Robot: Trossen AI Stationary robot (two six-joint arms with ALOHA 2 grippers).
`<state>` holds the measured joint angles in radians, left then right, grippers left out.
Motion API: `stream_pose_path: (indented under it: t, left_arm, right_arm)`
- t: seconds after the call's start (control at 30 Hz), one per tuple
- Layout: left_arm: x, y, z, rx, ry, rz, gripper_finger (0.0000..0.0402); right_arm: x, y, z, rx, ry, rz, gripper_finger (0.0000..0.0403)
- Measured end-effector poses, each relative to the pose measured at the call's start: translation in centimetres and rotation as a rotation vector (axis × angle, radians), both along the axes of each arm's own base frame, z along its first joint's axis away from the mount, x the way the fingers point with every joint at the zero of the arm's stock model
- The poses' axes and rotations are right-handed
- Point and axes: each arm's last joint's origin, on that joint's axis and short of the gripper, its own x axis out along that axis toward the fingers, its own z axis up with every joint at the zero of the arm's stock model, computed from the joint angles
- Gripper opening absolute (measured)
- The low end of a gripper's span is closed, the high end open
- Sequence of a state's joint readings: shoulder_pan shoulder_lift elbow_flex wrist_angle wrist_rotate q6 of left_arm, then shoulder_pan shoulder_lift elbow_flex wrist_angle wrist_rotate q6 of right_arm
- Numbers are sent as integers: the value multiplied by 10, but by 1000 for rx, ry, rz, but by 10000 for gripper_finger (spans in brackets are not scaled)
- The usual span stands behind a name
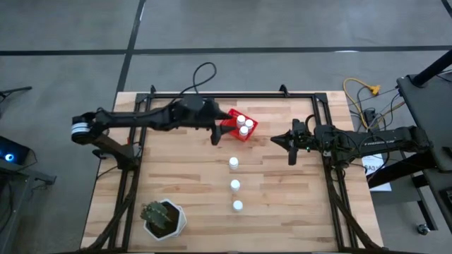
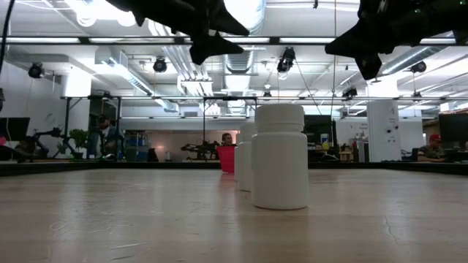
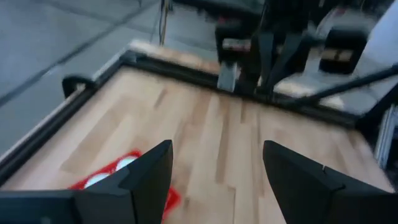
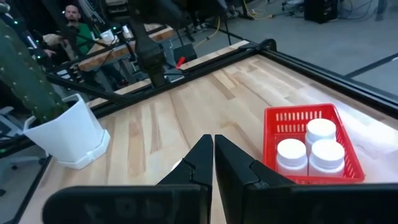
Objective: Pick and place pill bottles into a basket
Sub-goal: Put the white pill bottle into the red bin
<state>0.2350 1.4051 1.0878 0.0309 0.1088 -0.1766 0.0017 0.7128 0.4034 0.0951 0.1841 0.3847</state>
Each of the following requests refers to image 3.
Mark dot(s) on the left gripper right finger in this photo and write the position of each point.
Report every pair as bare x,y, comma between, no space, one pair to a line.
304,193

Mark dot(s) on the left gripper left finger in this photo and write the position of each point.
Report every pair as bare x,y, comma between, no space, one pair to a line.
143,186

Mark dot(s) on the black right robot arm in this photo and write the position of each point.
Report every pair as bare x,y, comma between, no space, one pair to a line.
236,31

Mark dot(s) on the red plastic basket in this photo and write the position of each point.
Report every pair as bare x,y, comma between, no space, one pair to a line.
172,200

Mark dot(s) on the black cart brace bar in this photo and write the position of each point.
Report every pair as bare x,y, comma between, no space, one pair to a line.
348,84

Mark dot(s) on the black aluminium table frame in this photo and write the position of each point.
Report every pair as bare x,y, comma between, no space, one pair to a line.
174,70

